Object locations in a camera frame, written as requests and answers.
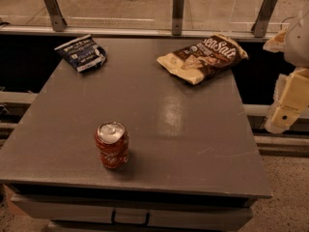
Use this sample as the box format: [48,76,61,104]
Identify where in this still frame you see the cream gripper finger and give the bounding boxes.
[263,29,287,53]
[265,68,309,133]

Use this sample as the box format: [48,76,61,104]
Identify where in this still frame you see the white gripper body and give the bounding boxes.
[284,14,309,68]

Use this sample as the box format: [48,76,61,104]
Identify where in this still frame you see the brown sea salt chip bag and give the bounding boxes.
[156,34,248,85]

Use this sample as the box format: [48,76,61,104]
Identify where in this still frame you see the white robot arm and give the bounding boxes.
[263,3,309,133]

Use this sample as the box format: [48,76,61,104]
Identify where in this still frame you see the red coke can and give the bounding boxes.
[95,122,129,169]

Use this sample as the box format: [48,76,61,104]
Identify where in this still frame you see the blue chip bag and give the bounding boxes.
[54,35,106,73]

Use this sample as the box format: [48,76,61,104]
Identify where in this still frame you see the right metal railing bracket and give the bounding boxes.
[251,0,278,38]

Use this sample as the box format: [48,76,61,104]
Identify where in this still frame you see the metal railing bracket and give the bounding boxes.
[171,0,184,36]
[251,0,278,38]
[43,0,67,32]

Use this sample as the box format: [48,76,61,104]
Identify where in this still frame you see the middle metal railing bracket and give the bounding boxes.
[171,0,184,36]

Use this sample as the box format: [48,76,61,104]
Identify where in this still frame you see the grey drawer with black handle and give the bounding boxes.
[11,194,252,232]

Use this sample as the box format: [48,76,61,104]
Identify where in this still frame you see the left metal railing bracket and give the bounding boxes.
[43,0,67,32]

